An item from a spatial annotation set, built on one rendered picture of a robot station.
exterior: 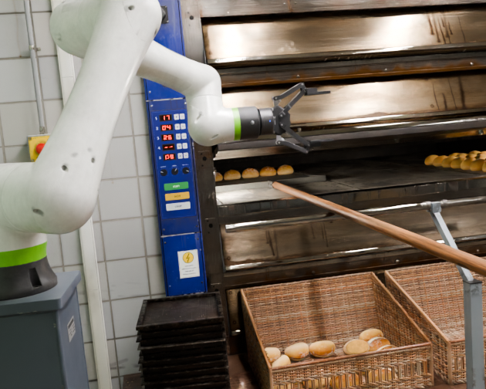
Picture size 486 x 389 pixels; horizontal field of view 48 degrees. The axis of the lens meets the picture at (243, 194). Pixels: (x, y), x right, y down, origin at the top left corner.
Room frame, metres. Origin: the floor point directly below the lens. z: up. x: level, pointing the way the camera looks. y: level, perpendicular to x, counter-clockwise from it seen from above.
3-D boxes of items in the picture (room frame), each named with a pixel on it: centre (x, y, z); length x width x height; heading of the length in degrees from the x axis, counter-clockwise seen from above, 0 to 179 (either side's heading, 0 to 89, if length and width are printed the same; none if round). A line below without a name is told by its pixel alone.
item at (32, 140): (1.96, 0.69, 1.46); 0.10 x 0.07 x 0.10; 99
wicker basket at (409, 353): (1.89, -0.27, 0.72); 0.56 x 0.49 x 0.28; 100
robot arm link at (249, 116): (1.56, -0.03, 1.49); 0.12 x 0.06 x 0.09; 9
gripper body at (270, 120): (1.57, -0.10, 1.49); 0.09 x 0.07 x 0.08; 99
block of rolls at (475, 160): (2.77, -1.29, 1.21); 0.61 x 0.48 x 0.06; 9
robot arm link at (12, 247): (1.06, 0.45, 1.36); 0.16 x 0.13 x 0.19; 54
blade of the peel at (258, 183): (2.79, -0.11, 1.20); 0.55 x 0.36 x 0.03; 100
